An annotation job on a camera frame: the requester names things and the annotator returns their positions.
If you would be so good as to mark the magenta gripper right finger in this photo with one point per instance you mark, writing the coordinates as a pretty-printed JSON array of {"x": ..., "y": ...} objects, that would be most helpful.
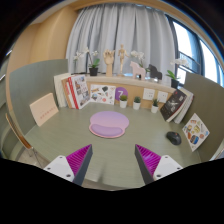
[{"x": 153, "y": 166}]

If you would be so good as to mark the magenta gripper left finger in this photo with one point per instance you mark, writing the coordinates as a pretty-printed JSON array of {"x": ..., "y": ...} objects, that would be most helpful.
[{"x": 72, "y": 167}]

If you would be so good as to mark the black computer mouse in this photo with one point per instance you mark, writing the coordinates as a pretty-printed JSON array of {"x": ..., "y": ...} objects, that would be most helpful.
[{"x": 174, "y": 138}]

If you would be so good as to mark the pink round mouse pad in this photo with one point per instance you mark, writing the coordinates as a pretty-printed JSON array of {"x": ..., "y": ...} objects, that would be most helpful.
[{"x": 108, "y": 124}]

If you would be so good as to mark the colourful illustrated card right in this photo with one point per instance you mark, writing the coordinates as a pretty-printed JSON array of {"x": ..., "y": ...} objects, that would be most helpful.
[{"x": 195, "y": 132}]

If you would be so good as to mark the small potted plant right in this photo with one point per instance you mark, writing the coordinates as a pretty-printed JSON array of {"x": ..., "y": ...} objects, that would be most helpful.
[{"x": 155, "y": 106}]

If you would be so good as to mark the small potted plant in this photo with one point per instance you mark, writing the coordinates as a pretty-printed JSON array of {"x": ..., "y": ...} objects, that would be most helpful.
[
  {"x": 136, "y": 103},
  {"x": 123, "y": 101},
  {"x": 155, "y": 106}
]

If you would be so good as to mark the beige card with red text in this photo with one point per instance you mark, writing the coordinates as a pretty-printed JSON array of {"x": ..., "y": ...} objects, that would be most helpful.
[{"x": 43, "y": 109}]

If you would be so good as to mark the wooden chair backrest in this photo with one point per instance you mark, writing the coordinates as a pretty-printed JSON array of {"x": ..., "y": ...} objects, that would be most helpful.
[{"x": 21, "y": 138}]

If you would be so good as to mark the white book spine left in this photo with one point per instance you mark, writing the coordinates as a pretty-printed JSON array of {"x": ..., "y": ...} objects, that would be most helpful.
[{"x": 61, "y": 98}]

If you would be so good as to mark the small potted plant middle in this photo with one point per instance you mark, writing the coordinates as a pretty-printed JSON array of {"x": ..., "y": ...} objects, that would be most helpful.
[{"x": 136, "y": 103}]

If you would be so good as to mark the black hardcover book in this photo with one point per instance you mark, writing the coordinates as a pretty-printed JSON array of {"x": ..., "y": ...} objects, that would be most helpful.
[{"x": 173, "y": 105}]

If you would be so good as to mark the small potted plant left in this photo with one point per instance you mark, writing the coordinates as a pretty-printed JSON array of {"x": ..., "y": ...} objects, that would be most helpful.
[{"x": 123, "y": 101}]

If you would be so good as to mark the red-edged picture book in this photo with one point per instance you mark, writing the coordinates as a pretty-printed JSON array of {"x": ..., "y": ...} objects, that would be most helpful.
[{"x": 79, "y": 90}]

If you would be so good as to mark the white book behind black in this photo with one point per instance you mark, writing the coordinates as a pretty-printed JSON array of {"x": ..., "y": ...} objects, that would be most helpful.
[{"x": 186, "y": 106}]

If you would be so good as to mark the white illustrated card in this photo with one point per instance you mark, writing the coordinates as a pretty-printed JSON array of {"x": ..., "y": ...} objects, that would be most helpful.
[{"x": 104, "y": 94}]

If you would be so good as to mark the purple round number sign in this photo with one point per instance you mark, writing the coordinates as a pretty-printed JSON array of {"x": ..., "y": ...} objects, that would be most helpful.
[{"x": 121, "y": 94}]

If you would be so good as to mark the white orchid black pot right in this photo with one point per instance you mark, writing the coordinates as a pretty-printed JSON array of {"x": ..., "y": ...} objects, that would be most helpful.
[{"x": 174, "y": 79}]

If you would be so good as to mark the white orchid black pot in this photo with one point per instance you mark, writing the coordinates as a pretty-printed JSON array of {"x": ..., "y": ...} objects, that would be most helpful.
[
  {"x": 174, "y": 79},
  {"x": 94, "y": 63}
]

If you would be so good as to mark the black horse figurine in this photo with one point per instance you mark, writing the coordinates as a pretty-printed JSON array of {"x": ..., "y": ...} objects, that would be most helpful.
[{"x": 154, "y": 73}]

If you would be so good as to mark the pink horse figurine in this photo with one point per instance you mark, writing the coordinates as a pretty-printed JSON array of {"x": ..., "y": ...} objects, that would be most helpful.
[{"x": 137, "y": 70}]

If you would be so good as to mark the white orchid black pot left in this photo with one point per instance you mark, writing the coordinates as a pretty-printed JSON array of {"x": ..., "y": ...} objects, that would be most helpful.
[{"x": 94, "y": 63}]

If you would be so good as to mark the white orchid behind horse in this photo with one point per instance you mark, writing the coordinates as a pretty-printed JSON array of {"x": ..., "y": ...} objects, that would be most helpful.
[{"x": 140, "y": 57}]

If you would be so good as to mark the wooden hand model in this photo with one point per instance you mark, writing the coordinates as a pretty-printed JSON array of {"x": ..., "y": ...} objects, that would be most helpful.
[{"x": 108, "y": 56}]

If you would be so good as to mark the wooden mannequin figure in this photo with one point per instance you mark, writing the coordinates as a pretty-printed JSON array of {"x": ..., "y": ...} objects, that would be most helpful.
[{"x": 122, "y": 54}]

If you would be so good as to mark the grey curtain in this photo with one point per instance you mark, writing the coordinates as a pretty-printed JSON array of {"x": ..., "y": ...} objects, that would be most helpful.
[{"x": 116, "y": 26}]

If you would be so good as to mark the white wall socket right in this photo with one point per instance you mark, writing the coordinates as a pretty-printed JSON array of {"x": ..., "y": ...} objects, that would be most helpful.
[{"x": 162, "y": 96}]

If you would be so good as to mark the white wall socket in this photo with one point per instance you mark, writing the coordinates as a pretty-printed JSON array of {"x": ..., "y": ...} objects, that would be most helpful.
[
  {"x": 148, "y": 94},
  {"x": 162, "y": 96}
]

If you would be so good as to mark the white wall socket left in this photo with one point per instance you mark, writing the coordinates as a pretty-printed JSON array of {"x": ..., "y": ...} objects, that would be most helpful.
[{"x": 148, "y": 94}]

